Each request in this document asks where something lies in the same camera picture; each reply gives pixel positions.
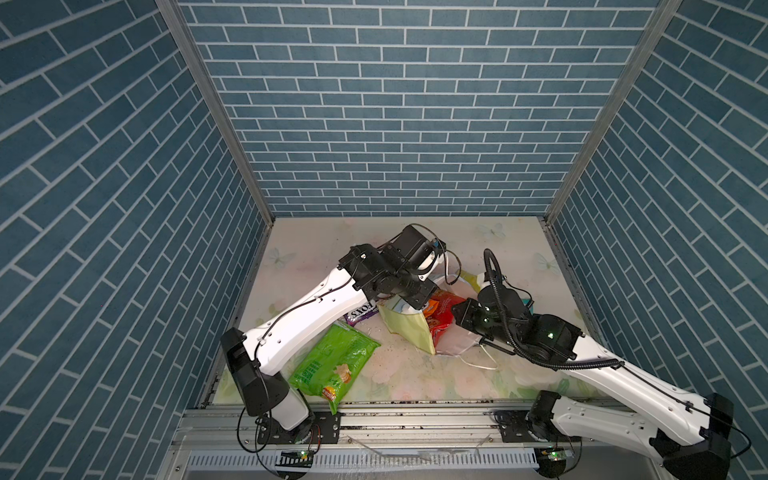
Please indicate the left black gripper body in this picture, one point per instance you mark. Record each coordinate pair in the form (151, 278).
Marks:
(414, 289)

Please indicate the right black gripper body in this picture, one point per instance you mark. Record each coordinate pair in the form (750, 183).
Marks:
(475, 318)

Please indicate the orange yellow snack packet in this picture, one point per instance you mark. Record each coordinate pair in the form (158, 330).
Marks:
(436, 310)

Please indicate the white green paper bag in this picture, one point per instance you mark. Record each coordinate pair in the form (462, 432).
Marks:
(456, 342)

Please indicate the purple Fox's candy bag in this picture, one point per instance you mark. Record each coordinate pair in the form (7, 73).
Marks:
(360, 314)

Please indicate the bright green snack packet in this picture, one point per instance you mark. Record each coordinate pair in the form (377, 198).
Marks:
(333, 364)

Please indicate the teal Fox's candy bag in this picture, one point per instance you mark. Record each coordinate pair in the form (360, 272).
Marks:
(528, 306)

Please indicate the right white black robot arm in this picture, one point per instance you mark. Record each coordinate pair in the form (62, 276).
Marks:
(688, 434)

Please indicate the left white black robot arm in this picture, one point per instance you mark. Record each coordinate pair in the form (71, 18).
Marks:
(399, 268)

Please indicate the red snack packet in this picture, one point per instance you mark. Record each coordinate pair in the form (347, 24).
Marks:
(437, 328)

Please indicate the floral table mat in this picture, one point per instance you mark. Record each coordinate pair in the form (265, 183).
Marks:
(300, 252)

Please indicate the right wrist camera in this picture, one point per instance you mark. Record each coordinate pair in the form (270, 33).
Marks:
(480, 282)

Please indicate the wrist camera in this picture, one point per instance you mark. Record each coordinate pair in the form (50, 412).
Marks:
(435, 258)
(480, 282)

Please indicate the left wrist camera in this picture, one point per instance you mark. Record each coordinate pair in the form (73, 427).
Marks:
(435, 258)

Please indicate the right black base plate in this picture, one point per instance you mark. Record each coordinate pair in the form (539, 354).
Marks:
(516, 426)

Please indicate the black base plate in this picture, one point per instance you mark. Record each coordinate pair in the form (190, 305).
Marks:
(321, 427)
(516, 426)

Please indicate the aluminium mounting rail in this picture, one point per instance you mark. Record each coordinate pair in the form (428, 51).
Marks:
(392, 441)

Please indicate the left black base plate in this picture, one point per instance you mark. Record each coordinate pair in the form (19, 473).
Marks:
(321, 427)

